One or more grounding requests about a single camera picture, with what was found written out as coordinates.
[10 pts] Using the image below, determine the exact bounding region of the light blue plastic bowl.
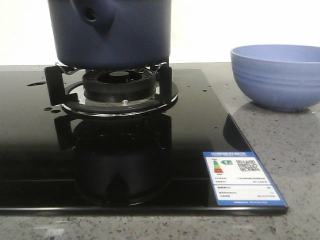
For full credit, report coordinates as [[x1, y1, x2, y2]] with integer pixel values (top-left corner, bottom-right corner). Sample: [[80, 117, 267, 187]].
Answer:
[[230, 44, 320, 112]]

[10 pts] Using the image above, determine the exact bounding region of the black pot support grate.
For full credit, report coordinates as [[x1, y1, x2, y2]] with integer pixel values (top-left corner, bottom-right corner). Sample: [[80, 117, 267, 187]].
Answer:
[[44, 62, 178, 118]]

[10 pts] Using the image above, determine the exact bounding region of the dark blue cooking pot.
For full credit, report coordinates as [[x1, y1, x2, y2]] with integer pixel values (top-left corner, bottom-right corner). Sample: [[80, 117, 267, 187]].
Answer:
[[48, 0, 172, 70]]

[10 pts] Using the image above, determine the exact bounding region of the black gas burner head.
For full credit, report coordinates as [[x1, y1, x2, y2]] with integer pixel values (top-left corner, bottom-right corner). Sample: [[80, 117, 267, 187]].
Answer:
[[82, 68, 156, 103]]

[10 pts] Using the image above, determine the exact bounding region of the blue energy label sticker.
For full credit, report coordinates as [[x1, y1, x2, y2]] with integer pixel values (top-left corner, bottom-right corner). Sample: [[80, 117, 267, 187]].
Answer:
[[203, 151, 288, 208]]

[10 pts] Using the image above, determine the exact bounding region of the black glass gas cooktop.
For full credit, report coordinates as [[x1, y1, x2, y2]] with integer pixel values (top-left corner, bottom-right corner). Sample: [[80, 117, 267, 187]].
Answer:
[[0, 69, 288, 216]]

